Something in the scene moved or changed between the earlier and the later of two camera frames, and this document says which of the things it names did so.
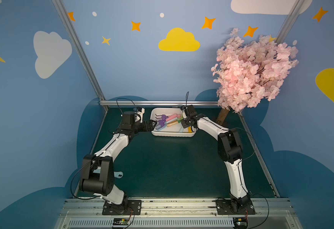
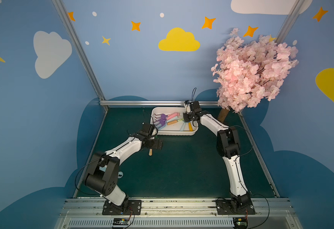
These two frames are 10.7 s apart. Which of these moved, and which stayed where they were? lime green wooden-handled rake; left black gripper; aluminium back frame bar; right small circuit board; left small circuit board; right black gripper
Moved: left black gripper; right black gripper
Stayed: left small circuit board; aluminium back frame bar; lime green wooden-handled rake; right small circuit board
